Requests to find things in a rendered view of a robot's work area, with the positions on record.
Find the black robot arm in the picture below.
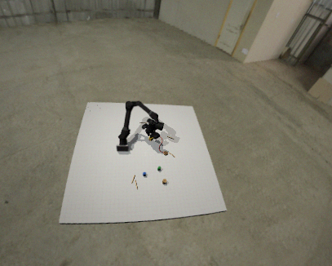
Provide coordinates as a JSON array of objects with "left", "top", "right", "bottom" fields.
[{"left": 118, "top": 101, "right": 164, "bottom": 145}]

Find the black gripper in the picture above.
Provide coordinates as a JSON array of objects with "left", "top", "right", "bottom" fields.
[{"left": 142, "top": 123, "right": 160, "bottom": 140}]

